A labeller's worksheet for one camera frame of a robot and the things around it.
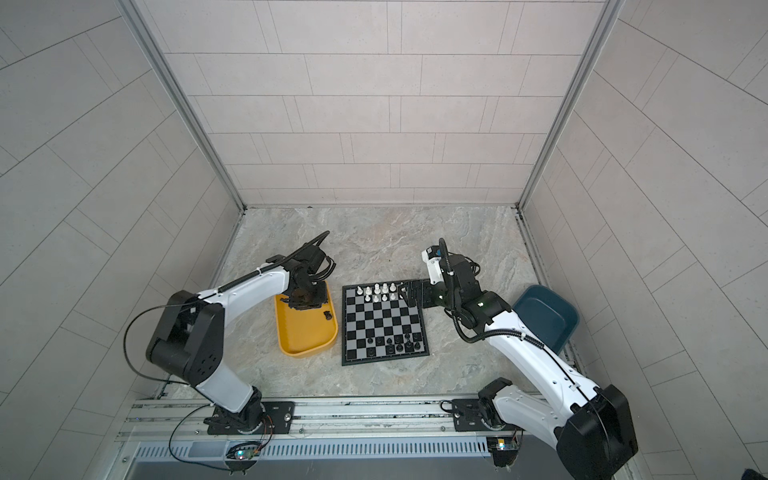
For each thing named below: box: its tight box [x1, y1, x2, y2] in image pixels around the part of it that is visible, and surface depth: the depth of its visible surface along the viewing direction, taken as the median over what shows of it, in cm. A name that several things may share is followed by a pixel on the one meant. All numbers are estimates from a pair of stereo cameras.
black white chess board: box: [341, 281, 430, 366], surface depth 86 cm
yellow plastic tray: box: [274, 281, 338, 357], surface depth 84 cm
